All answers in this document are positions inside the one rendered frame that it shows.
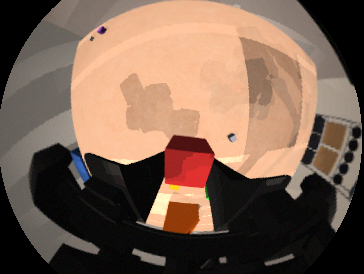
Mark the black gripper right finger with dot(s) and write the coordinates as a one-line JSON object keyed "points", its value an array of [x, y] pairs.
{"points": [[230, 192]]}

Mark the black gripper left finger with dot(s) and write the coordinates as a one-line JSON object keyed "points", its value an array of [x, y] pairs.
{"points": [[140, 181]]}

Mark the yellow block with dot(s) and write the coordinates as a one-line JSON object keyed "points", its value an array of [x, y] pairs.
{"points": [[173, 187]]}

